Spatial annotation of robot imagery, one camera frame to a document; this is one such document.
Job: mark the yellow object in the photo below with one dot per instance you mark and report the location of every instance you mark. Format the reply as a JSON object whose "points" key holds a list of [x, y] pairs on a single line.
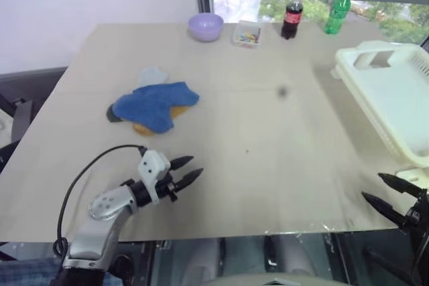
{"points": [[179, 110]]}

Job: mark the white plastic dish rack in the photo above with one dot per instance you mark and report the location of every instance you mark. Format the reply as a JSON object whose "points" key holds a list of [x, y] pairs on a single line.
{"points": [[385, 98]]}

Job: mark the dark office chair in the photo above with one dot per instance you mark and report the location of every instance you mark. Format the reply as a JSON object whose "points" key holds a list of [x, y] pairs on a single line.
{"points": [[30, 98]]}

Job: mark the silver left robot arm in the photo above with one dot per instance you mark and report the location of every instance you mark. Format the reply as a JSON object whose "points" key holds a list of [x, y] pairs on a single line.
{"points": [[100, 206]]}

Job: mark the cola bottle red cap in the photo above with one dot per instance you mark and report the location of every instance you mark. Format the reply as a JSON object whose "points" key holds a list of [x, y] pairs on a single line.
{"points": [[291, 18]]}

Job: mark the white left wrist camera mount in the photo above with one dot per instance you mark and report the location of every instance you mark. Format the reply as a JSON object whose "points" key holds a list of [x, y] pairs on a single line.
{"points": [[152, 165]]}

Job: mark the clear plastic box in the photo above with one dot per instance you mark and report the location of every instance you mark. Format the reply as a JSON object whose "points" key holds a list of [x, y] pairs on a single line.
{"points": [[236, 36]]}

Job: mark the purple plastic bowl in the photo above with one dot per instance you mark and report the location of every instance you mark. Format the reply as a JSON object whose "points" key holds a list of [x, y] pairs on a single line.
{"points": [[205, 28]]}

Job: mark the dark object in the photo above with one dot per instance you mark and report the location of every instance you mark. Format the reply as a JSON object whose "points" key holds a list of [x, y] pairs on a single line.
{"points": [[111, 115]]}

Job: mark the green bottle yellow cap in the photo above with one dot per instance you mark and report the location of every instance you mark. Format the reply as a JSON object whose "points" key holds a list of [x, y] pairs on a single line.
{"points": [[336, 14]]}

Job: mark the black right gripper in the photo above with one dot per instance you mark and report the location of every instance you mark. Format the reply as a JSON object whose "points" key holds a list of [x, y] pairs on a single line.
{"points": [[419, 214]]}

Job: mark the colourful small clips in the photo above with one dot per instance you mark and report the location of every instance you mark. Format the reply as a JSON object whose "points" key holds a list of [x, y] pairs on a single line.
{"points": [[247, 36]]}

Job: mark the blue plaid cloth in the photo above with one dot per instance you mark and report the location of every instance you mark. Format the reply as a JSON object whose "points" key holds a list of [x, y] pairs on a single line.
{"points": [[23, 271]]}

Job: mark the pale blue-white object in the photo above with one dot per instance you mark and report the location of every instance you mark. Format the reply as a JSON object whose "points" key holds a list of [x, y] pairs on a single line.
{"points": [[151, 76]]}

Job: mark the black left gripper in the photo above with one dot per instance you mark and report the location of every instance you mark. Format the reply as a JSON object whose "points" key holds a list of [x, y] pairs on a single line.
{"points": [[167, 187]]}

